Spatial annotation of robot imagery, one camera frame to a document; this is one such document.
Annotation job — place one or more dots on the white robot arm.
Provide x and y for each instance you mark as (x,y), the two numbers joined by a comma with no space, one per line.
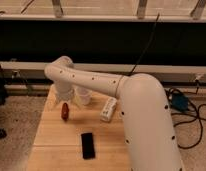
(145,111)

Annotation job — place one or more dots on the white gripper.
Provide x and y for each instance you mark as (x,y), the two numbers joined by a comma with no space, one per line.
(65,96)

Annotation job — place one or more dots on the clear plastic cup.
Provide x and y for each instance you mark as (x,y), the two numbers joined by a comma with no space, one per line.
(84,95)

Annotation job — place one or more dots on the blue power adapter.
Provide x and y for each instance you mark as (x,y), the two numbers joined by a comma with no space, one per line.
(179,102)

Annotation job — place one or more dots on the black smartphone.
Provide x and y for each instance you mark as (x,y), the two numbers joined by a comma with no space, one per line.
(88,150)

